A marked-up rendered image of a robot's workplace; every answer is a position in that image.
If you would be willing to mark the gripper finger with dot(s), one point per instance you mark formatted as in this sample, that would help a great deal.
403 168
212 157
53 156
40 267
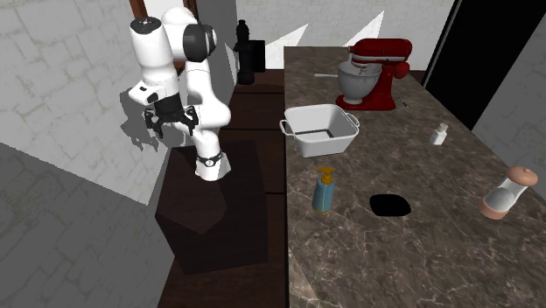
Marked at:
153 123
190 119

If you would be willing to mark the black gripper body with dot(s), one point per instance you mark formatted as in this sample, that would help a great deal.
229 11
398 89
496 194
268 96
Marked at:
170 105

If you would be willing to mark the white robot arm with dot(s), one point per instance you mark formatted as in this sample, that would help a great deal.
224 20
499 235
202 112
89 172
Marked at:
155 59

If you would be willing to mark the black bottle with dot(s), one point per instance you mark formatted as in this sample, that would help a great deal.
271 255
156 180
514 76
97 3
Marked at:
244 55

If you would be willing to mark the black box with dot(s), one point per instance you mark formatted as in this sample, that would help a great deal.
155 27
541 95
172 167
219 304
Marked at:
259 55

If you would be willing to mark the dark robot stand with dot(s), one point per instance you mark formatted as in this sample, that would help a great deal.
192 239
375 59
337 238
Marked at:
221 213

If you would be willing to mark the white baking dish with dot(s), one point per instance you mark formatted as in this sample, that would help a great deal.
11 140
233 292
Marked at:
320 128

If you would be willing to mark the white utensil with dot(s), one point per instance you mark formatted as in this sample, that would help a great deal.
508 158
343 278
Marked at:
326 75

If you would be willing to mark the blue soap dispenser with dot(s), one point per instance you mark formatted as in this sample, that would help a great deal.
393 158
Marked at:
323 194

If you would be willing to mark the red stand mixer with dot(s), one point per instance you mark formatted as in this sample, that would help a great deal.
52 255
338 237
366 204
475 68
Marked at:
384 76

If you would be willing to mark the small grey utensil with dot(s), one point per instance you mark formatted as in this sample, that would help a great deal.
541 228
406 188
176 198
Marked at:
403 102

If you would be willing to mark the white salt shaker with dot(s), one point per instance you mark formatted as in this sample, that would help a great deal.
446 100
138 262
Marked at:
438 135

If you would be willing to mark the pink and clear grinder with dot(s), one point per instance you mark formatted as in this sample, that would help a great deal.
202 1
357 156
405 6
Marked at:
503 196

